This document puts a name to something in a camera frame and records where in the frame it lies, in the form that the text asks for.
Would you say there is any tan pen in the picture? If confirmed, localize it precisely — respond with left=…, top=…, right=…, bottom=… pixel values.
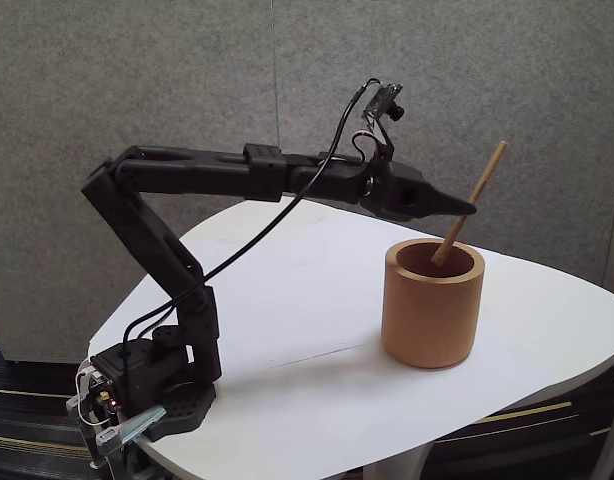
left=430, top=140, right=508, bottom=265

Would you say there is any brown cylindrical pen holder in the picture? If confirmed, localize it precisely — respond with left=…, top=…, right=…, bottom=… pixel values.
left=380, top=238, right=487, bottom=370

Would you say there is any grey felt partition panel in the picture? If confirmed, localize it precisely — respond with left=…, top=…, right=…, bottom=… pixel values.
left=0, top=0, right=284, bottom=364
left=271, top=0, right=613, bottom=292

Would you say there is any white table leg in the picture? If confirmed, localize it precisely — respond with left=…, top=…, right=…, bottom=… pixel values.
left=361, top=437, right=441, bottom=480
left=594, top=367, right=614, bottom=480

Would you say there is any silver table clamp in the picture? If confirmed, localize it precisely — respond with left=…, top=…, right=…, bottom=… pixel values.
left=65, top=394, right=168, bottom=471

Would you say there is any thin servo wire loop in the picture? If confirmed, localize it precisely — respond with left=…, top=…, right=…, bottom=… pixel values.
left=350, top=128, right=381, bottom=160

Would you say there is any small camera circuit board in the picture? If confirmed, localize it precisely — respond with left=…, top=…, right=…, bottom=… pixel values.
left=361, top=81, right=406, bottom=124

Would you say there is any black camera cable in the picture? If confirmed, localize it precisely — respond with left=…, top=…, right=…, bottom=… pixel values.
left=121, top=77, right=383, bottom=416

